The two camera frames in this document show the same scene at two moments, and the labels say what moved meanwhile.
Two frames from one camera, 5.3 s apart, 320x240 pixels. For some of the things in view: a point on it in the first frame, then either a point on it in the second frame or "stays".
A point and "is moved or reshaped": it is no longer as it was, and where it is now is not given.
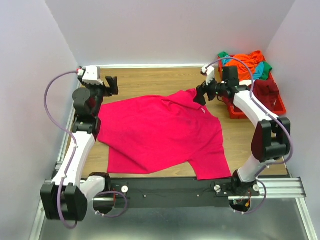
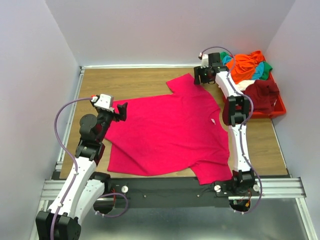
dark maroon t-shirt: (267, 91) stays
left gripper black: (113, 83) → (122, 110)
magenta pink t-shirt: (150, 132) is moved or reshaped
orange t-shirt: (251, 60) stays
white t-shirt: (244, 82) stays
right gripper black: (201, 90) → (197, 72)
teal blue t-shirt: (259, 69) stays
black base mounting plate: (170, 192) stays
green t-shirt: (267, 67) stays
